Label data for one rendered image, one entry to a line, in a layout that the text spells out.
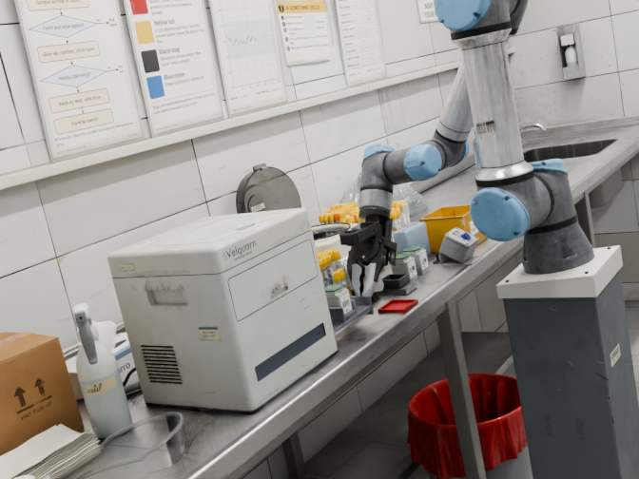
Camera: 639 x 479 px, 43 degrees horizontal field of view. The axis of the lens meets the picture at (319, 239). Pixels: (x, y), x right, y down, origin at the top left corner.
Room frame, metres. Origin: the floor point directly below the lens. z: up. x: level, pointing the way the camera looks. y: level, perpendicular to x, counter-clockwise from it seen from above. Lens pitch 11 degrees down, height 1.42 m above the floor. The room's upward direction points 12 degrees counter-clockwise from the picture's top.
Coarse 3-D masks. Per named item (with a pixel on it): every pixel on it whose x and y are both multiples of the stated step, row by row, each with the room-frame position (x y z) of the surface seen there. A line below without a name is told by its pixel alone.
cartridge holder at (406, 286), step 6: (390, 276) 1.93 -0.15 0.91; (396, 276) 1.92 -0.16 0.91; (402, 276) 1.91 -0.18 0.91; (408, 276) 1.90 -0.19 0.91; (384, 282) 1.89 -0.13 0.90; (390, 282) 1.88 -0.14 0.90; (396, 282) 1.87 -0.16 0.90; (402, 282) 1.87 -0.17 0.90; (408, 282) 1.89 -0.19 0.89; (414, 282) 1.89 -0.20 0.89; (384, 288) 1.89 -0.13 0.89; (390, 288) 1.88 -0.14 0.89; (396, 288) 1.87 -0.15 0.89; (402, 288) 1.86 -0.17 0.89; (408, 288) 1.86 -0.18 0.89; (414, 288) 1.88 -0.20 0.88; (378, 294) 1.90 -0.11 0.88; (384, 294) 1.89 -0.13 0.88; (402, 294) 1.86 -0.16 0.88
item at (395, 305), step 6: (390, 300) 1.80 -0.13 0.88; (396, 300) 1.80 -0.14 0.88; (402, 300) 1.79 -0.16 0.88; (408, 300) 1.78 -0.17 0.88; (414, 300) 1.77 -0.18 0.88; (384, 306) 1.77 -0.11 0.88; (390, 306) 1.78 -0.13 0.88; (396, 306) 1.77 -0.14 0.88; (402, 306) 1.76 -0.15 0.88; (408, 306) 1.73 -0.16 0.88; (378, 312) 1.75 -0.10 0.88; (384, 312) 1.74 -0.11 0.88; (390, 312) 1.74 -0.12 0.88; (396, 312) 1.73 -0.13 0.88; (402, 312) 1.72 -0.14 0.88
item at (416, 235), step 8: (416, 224) 2.13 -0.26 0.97; (424, 224) 2.14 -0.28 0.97; (400, 232) 2.08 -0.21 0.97; (408, 232) 2.08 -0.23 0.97; (416, 232) 2.11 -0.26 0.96; (424, 232) 2.14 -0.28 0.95; (400, 240) 2.09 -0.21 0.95; (408, 240) 2.08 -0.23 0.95; (416, 240) 2.11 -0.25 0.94; (424, 240) 2.13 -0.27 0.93; (400, 248) 2.09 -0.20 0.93; (424, 248) 2.13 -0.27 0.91; (432, 256) 2.12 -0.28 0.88
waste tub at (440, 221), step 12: (432, 216) 2.25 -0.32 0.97; (444, 216) 2.30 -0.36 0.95; (456, 216) 2.14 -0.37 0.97; (468, 216) 2.15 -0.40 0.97; (432, 228) 2.18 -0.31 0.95; (444, 228) 2.16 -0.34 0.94; (468, 228) 2.14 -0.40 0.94; (432, 240) 2.19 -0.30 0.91; (480, 240) 2.19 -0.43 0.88; (432, 252) 2.19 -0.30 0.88
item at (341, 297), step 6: (342, 288) 1.65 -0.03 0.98; (330, 294) 1.63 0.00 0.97; (336, 294) 1.63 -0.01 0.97; (342, 294) 1.63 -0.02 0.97; (348, 294) 1.65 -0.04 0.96; (330, 300) 1.63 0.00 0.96; (336, 300) 1.62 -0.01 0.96; (342, 300) 1.63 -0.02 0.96; (348, 300) 1.64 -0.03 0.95; (330, 306) 1.63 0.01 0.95; (336, 306) 1.63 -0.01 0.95; (342, 306) 1.62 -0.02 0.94; (348, 306) 1.64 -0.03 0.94; (348, 312) 1.64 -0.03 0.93
